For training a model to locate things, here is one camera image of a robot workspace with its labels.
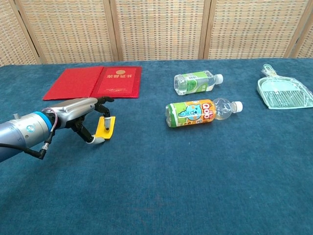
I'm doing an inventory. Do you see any woven folding screen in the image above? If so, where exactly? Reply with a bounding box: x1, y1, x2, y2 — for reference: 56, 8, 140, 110
0, 0, 313, 67

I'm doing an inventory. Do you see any orange juice bottle cartoon label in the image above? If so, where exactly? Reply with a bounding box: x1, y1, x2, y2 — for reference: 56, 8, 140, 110
165, 97, 244, 128

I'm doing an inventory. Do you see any red certificate folder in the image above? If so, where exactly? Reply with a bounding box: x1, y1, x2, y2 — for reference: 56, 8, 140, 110
42, 66, 143, 101

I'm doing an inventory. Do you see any clear bottle green label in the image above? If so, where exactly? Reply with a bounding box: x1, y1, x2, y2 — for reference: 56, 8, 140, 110
174, 70, 224, 96

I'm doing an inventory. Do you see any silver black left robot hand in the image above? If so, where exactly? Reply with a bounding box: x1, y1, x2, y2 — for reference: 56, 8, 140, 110
47, 96, 115, 145

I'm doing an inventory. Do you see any mint green dustpan set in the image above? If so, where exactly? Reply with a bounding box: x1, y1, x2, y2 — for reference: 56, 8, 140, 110
256, 64, 313, 110

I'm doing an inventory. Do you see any blue table cloth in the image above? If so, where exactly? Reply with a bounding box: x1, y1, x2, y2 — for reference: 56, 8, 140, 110
0, 58, 313, 235

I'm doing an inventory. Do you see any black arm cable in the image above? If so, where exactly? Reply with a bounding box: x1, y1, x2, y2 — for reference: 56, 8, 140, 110
0, 122, 56, 160

